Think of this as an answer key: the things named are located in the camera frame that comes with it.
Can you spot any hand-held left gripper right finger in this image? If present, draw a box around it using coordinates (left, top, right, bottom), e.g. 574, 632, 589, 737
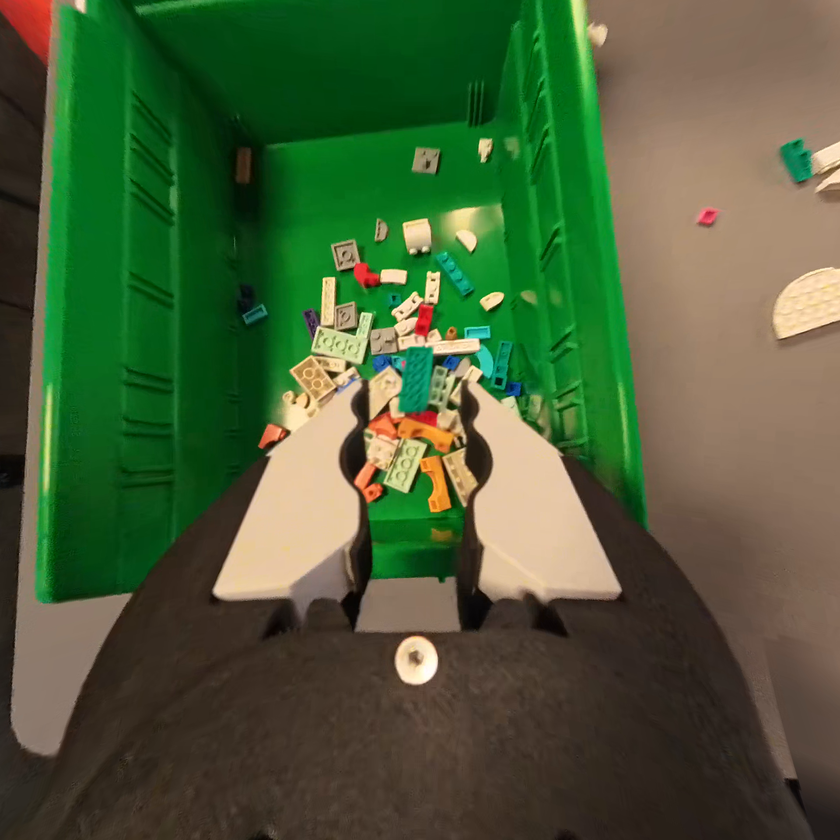
457, 379, 622, 632

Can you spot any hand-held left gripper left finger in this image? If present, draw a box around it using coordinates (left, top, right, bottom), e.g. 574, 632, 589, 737
211, 379, 374, 632

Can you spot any pile of mixed lego pieces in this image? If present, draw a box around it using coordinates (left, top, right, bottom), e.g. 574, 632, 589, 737
238, 138, 546, 513

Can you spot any green plastic bin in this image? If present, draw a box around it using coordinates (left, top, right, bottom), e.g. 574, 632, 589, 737
36, 0, 649, 603

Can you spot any white half-round lego plate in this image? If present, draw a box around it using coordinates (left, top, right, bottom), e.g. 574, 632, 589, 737
772, 267, 840, 341

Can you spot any teal lego brick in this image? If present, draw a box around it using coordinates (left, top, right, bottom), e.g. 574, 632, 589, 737
780, 138, 813, 184

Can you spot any cluster of small white lego pieces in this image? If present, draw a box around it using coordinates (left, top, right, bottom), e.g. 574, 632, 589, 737
810, 141, 840, 195

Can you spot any red object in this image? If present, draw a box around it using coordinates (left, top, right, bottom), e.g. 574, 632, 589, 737
25, 0, 55, 65

